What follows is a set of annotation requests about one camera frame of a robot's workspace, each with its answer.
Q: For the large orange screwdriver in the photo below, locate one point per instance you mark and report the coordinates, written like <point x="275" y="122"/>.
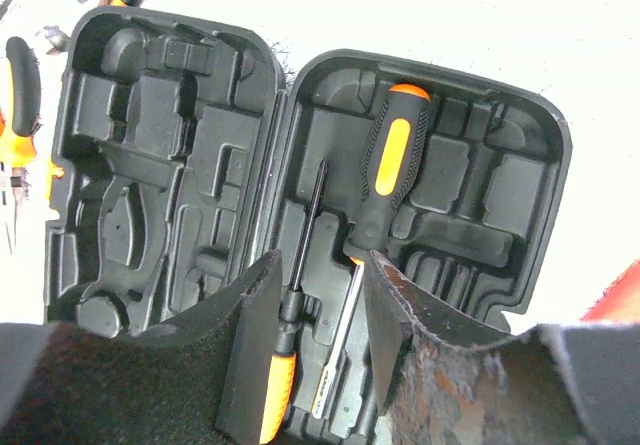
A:
<point x="283" y="361"/>

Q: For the orange long-nose pliers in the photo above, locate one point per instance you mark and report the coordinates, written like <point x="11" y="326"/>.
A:
<point x="19" y="123"/>

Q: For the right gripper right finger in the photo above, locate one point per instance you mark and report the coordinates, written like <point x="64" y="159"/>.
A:
<point x="442" y="377"/>

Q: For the black orange handle screwdriver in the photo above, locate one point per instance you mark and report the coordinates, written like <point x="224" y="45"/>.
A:
<point x="388" y="170"/>

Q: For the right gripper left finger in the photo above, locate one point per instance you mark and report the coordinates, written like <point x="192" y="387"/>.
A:
<point x="197" y="378"/>

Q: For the red cloth bag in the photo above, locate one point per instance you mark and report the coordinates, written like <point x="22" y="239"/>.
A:
<point x="620" y="302"/>

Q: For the black plastic tool case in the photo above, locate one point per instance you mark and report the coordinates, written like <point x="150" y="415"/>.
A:
<point x="183" y="156"/>

